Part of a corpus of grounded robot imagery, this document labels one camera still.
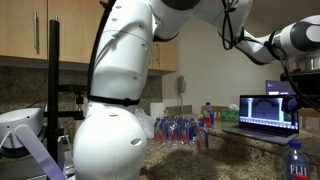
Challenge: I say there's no white paper towel roll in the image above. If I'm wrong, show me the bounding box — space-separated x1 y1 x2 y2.
149 102 166 120

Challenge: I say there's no grey open laptop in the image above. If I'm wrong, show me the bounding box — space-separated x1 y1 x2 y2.
222 94 300 146

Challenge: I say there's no black cable along robot base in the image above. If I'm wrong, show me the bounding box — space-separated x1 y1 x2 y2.
86 0 116 99

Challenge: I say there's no green tissue box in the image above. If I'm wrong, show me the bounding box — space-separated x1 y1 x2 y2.
219 103 240 123

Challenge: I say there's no plastic-wrapped pack of water bottles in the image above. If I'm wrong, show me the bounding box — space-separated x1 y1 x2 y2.
153 115 198 146

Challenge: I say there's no black camera stand pole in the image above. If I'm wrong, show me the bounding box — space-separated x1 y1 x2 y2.
43 19 88 164

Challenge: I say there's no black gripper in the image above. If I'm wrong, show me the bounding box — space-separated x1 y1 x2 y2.
281 83 320 126

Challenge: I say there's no wooden chair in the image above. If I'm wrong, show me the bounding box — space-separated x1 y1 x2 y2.
299 108 320 131
199 105 229 118

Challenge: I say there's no silver cabinet door handle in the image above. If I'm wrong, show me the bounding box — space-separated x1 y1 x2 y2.
33 10 40 52

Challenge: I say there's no white plastic bag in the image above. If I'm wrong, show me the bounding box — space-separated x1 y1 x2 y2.
134 108 156 139

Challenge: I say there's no white VR headset lavender strap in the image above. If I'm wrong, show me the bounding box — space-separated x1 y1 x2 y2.
0 107 68 180

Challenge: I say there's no flat monitor with purple screen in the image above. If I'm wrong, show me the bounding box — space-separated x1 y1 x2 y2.
265 79 296 97

